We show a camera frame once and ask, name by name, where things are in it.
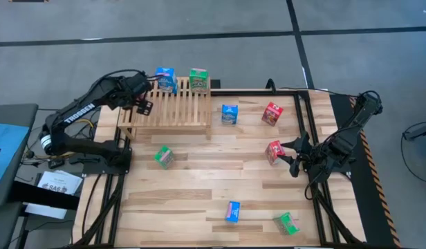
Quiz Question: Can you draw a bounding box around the black bench bar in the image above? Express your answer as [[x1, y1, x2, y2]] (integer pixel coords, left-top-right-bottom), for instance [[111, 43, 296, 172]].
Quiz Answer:
[[8, 180, 81, 211]]

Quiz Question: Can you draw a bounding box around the green Apple Jacks cereal box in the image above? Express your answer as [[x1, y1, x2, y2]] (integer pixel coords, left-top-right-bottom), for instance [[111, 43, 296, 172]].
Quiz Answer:
[[189, 67, 210, 94], [154, 145, 175, 170], [272, 212, 301, 237]]

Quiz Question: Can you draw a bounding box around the thin black cable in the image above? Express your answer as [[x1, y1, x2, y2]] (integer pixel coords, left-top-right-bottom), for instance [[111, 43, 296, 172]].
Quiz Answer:
[[266, 78, 361, 98]]

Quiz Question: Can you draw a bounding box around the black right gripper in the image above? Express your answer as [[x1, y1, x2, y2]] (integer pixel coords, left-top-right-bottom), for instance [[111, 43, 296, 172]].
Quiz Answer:
[[277, 131, 326, 178]]

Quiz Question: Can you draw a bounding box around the yellow cable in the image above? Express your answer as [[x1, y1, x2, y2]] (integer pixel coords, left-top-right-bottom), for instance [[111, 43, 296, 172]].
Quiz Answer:
[[29, 118, 95, 160]]

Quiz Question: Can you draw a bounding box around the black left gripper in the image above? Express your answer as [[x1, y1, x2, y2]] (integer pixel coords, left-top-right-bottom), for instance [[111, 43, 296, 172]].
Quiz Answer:
[[129, 73, 154, 116]]

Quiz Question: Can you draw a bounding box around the grey floor stand foot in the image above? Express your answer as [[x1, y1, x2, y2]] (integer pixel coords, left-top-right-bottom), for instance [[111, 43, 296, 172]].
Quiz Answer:
[[402, 120, 426, 142]]

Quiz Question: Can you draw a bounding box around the wooden slatted shelf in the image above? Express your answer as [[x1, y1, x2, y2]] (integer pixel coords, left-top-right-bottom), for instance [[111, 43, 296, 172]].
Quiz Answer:
[[117, 76, 213, 141]]

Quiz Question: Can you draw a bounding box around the blue Rice Krispies cereal box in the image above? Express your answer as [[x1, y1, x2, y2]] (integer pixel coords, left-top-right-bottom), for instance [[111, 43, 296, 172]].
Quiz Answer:
[[154, 66, 178, 95], [221, 104, 239, 126], [225, 201, 241, 223]]

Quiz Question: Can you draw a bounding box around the white printed paper sheet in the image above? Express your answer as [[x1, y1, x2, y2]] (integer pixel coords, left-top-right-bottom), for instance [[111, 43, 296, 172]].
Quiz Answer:
[[36, 169, 84, 196]]

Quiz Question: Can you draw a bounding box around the black aluminium rig frame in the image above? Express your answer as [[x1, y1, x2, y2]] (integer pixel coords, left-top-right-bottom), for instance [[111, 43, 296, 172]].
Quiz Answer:
[[71, 88, 364, 248]]

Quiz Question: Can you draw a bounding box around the black hazard-striped floor mat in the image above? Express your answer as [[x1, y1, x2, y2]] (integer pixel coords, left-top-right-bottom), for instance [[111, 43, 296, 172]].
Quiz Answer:
[[329, 93, 402, 248]]

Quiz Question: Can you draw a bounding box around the plain white paper sheet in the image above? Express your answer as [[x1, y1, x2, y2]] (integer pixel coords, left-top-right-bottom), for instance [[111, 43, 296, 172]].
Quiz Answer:
[[24, 203, 68, 221]]

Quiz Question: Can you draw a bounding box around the grey side table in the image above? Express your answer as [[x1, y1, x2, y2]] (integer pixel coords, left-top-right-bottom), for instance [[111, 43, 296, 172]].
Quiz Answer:
[[0, 102, 39, 208]]

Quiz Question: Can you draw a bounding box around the blue table pad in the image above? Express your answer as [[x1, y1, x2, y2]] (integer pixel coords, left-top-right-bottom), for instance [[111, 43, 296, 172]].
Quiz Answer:
[[0, 121, 30, 194]]

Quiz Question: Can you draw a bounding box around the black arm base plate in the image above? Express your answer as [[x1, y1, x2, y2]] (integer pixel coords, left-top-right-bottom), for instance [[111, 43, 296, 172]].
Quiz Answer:
[[82, 147, 133, 176], [311, 160, 354, 176]]

